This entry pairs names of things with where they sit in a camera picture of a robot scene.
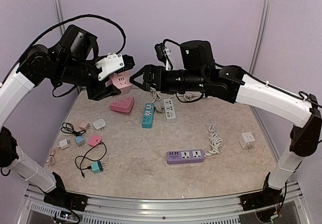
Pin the white power strip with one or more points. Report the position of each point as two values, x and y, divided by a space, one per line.
170 111

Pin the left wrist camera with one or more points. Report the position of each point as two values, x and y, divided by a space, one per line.
114 63

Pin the teal charger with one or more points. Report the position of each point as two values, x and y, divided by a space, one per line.
97 167

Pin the beige pink charger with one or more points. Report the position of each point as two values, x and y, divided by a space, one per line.
85 126

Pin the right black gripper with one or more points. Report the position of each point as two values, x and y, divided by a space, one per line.
149 69

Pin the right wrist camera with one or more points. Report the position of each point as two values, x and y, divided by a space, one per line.
162 55

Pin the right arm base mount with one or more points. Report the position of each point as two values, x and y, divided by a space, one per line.
263 198

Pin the pink triangular power strip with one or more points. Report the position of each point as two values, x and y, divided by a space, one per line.
123 106

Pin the pink cube socket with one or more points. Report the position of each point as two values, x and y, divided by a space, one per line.
120 81

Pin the pink square adapter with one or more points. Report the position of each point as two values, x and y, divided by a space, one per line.
94 140

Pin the white square adapter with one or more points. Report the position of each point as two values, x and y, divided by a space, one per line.
99 124

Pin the aluminium front rail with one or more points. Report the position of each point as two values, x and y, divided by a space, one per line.
105 209

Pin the right aluminium post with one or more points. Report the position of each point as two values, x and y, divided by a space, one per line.
260 36

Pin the purple power strip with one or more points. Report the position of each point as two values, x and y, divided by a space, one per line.
185 157

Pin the blue charger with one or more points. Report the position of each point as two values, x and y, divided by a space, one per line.
79 140

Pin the small white charger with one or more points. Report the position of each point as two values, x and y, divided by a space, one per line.
63 144

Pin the teal power strip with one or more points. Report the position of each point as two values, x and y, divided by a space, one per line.
147 119

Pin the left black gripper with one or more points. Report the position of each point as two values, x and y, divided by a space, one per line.
101 91

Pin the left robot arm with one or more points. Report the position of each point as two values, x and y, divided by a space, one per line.
74 60

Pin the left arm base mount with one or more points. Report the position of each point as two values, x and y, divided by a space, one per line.
71 201

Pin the aluminium post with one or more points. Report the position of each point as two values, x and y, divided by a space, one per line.
260 36
58 10

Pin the white cube socket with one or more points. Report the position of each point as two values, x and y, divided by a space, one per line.
247 140

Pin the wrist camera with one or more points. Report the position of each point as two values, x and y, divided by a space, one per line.
162 55
114 63

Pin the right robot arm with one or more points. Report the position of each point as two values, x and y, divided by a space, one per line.
233 84

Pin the left aluminium post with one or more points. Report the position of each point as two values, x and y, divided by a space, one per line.
58 10

